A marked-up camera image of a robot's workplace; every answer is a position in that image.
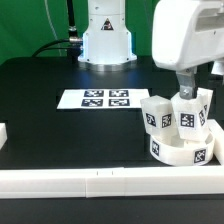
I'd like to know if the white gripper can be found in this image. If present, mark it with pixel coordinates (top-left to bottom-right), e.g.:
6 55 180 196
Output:
152 0 224 100

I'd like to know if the white round stool seat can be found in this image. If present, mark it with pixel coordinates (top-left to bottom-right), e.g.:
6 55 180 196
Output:
150 133 215 166

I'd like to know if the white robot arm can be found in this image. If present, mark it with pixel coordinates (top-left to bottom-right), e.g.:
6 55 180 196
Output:
78 0 224 99

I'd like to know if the white marker base sheet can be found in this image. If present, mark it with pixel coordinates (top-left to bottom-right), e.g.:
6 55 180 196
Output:
57 89 149 109

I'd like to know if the white front fence bar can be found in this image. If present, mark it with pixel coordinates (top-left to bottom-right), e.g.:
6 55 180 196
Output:
0 166 224 199

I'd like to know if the white left fence block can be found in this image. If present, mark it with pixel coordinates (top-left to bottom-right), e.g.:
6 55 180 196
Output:
0 123 7 150

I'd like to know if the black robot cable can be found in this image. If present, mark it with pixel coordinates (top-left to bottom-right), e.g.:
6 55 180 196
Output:
31 0 84 58

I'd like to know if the white thin cable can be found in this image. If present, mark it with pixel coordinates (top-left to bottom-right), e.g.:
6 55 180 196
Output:
43 0 64 58

